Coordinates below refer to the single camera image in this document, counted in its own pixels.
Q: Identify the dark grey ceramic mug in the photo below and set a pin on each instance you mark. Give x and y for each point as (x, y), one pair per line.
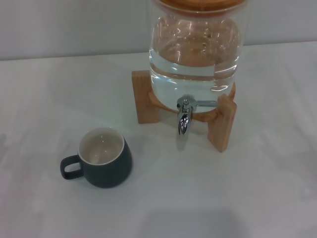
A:
(111, 173)

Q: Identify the chrome faucet tap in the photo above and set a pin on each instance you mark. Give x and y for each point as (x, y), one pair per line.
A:
(183, 124)

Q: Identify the wooden dispenser stand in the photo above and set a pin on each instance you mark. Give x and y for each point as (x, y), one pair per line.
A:
(141, 99)

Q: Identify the glass water dispenser jar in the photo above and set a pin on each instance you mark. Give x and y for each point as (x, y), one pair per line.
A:
(193, 79)

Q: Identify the wooden jar lid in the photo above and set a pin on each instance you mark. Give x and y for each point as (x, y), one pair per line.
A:
(198, 4)

